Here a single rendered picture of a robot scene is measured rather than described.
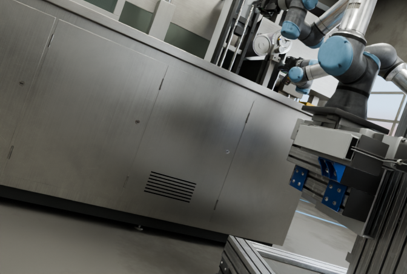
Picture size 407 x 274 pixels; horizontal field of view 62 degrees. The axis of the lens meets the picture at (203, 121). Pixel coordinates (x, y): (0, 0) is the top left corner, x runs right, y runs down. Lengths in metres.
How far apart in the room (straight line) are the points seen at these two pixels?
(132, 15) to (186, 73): 0.70
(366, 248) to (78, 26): 1.35
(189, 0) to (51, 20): 1.02
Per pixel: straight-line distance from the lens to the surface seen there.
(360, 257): 1.31
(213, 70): 1.65
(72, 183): 1.62
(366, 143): 0.98
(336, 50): 1.20
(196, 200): 1.77
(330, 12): 1.50
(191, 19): 2.29
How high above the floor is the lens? 0.63
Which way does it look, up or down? level
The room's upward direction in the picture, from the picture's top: 20 degrees clockwise
